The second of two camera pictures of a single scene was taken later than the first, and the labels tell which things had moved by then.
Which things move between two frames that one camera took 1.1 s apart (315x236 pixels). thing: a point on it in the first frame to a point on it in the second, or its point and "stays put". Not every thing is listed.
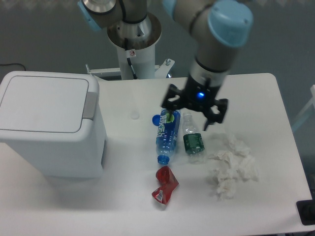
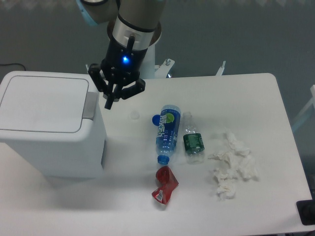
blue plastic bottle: [167, 136] stays put
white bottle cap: [135, 114] stays put
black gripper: [197, 96] to [122, 65]
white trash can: [53, 119] stays put
